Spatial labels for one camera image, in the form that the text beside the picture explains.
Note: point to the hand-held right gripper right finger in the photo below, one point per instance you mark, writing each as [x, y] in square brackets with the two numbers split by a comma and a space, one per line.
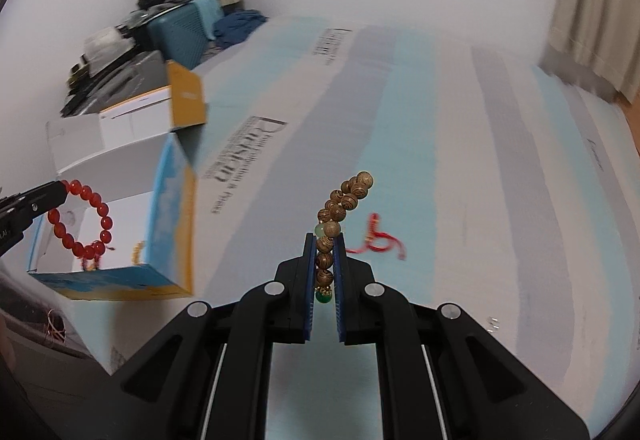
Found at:
[340, 290]

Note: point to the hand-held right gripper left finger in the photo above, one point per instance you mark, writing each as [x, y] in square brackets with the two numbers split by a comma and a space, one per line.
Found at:
[307, 290]

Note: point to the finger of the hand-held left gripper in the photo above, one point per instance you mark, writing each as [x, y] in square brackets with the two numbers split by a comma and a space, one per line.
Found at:
[40, 197]

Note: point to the blue and yellow cardboard box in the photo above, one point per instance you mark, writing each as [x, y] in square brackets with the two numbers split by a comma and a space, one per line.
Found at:
[170, 200]

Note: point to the silver suitcase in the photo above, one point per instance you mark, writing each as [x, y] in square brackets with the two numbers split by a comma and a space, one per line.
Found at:
[115, 80]

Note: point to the striped bed blanket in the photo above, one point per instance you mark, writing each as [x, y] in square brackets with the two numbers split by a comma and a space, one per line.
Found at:
[450, 170]

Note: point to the white plastic bag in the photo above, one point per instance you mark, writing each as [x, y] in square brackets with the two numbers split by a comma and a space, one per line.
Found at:
[105, 43]

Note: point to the teal suitcase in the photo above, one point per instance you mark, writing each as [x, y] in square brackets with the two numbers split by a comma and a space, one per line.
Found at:
[185, 33]

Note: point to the blue clothes pile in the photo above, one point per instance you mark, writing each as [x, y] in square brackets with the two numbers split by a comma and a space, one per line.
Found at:
[240, 28]

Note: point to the wide beige curtain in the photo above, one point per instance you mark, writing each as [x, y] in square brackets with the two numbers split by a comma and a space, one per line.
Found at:
[600, 10]

